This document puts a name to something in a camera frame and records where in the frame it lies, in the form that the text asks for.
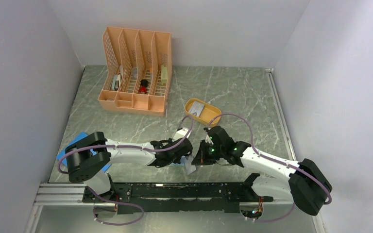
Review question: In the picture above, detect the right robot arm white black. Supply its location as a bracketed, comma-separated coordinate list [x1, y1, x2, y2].
[192, 126, 332, 216]

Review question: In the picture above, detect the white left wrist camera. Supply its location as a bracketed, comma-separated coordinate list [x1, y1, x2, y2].
[172, 128, 189, 141]

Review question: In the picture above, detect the white VIP credit card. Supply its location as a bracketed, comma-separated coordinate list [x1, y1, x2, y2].
[185, 156, 196, 175]

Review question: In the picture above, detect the aluminium rail frame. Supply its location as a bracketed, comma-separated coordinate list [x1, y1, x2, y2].
[24, 69, 325, 233]

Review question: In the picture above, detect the yellow oval tray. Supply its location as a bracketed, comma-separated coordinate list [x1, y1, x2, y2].
[184, 98, 221, 127]

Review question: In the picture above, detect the pale green eraser box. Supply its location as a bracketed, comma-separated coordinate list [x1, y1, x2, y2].
[160, 65, 168, 86]

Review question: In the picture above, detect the red black small bottle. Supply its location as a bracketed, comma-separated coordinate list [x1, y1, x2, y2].
[139, 79, 149, 94]

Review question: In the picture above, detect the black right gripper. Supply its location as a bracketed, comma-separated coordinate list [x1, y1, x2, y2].
[192, 139, 225, 166]

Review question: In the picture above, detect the peach plastic file organizer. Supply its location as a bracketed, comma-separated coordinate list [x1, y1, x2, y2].
[98, 27, 172, 117]

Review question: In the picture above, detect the grey white utility knife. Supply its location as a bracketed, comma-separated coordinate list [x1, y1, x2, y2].
[111, 73, 122, 91]

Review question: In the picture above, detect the blue notebook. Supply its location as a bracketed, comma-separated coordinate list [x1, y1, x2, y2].
[56, 132, 111, 172]

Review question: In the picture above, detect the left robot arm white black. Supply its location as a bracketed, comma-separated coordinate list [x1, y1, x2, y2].
[57, 132, 193, 202]

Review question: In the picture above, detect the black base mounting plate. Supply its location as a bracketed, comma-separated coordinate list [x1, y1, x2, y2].
[82, 182, 273, 215]

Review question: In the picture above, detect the card in yellow tray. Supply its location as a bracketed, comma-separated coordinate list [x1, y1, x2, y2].
[188, 101, 204, 117]

